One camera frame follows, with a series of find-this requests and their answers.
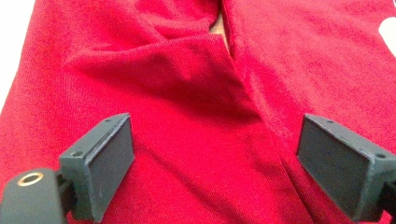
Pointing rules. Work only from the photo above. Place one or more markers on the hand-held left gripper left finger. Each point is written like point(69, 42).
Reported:
point(106, 161)

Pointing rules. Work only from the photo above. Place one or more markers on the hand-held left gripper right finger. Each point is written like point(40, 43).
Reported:
point(339, 161)

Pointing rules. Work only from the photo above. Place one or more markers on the red t-shirt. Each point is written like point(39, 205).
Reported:
point(186, 109)

